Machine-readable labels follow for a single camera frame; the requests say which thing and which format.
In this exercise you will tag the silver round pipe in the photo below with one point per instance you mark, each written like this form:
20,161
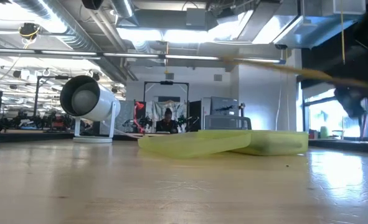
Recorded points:
124,9

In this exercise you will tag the yellow wooden pencil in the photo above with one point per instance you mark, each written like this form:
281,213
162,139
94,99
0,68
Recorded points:
311,74

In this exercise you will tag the green bottle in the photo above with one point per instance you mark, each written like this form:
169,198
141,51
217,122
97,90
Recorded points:
324,132

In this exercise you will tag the grey cabinet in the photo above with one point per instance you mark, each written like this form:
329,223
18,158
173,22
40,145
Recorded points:
224,105

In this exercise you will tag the white draped cover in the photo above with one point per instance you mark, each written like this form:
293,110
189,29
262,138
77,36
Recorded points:
157,109

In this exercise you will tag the dome security camera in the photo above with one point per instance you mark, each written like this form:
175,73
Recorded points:
281,46

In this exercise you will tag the yellow-green plastic supply box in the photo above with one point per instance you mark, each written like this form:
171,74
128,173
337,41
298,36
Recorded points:
233,143

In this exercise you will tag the grey ceiling box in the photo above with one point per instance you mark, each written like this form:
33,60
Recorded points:
196,17

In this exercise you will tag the person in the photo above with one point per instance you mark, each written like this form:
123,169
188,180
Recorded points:
167,124

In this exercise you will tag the grey wall vent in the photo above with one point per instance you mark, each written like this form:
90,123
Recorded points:
218,77
169,76

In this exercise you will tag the white cylindrical lamp on stand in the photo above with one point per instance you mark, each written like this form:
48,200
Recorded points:
84,101

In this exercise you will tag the black frame rig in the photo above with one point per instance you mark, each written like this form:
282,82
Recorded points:
166,82

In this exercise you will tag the silver spiral air duct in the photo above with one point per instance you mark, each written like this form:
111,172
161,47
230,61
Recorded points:
78,34

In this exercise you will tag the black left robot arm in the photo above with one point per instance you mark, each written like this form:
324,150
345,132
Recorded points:
92,3

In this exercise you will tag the silver rectangular air duct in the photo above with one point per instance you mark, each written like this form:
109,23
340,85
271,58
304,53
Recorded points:
295,31

